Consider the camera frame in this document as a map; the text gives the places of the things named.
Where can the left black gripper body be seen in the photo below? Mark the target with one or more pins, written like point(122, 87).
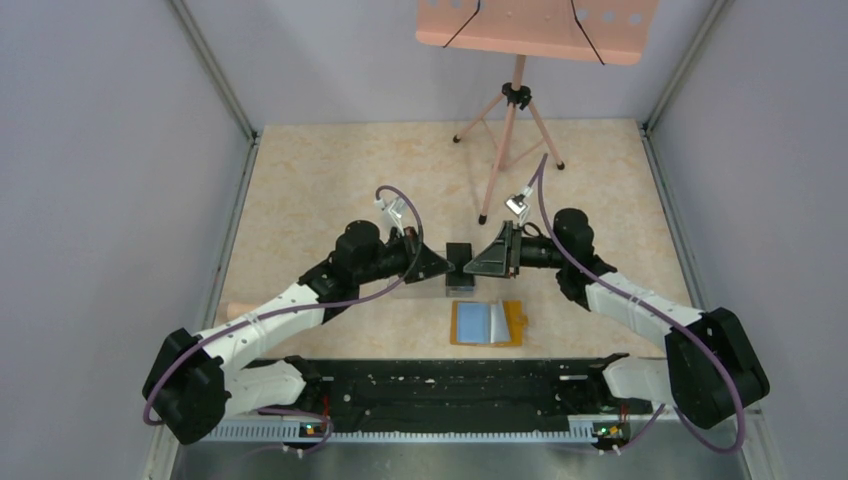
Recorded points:
point(408, 248)

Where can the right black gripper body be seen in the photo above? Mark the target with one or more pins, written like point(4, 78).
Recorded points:
point(530, 251)

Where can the orange leather card holder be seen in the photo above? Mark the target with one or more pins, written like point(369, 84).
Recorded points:
point(498, 324)

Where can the clear plastic card box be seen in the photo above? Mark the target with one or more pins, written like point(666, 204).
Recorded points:
point(429, 289)

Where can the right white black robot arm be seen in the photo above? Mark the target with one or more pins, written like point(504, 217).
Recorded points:
point(709, 366)

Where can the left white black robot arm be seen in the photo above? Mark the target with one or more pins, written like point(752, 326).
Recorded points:
point(197, 380)

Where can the pink music stand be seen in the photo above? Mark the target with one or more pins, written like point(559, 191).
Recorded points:
point(607, 32)

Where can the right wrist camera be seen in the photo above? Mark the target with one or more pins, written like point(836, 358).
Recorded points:
point(519, 205)

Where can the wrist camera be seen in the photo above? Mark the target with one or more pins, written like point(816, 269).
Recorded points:
point(519, 205)
point(392, 213)

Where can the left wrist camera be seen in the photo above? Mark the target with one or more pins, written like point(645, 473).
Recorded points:
point(392, 213)

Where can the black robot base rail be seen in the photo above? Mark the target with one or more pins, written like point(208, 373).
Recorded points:
point(492, 396)

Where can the wooden handle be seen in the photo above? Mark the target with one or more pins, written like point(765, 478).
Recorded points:
point(233, 310)

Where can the white slotted cable duct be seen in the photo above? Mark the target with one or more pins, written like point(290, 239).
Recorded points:
point(252, 431)

